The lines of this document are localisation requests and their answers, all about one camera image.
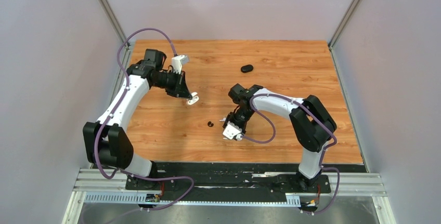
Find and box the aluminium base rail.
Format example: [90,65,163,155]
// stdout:
[73,169,387,207]

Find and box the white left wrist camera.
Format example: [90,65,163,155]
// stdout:
[171,55,189,74]

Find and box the black earbud case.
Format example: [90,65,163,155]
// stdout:
[240,64,254,73]

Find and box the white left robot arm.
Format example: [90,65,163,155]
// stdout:
[83,49,197,189]

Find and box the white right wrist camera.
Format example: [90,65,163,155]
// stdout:
[222,124,243,140]

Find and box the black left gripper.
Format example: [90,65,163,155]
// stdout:
[152,69,191,99]

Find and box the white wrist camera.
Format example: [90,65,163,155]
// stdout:
[171,55,189,74]
[222,124,243,140]

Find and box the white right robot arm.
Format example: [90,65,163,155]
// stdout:
[223,84,338,192]

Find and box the white earbud charging case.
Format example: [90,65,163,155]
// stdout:
[186,92,199,106]

